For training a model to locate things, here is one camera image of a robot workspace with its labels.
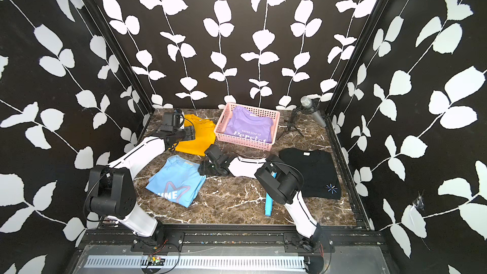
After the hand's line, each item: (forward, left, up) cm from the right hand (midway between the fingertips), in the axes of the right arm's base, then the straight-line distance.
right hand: (199, 168), depth 91 cm
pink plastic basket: (+30, -8, +1) cm, 31 cm away
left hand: (+16, +6, +12) cm, 21 cm away
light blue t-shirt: (-6, +10, -2) cm, 12 cm away
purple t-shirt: (+31, -21, -2) cm, 37 cm away
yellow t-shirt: (+22, +2, -2) cm, 22 cm away
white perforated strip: (-37, -2, -4) cm, 37 cm away
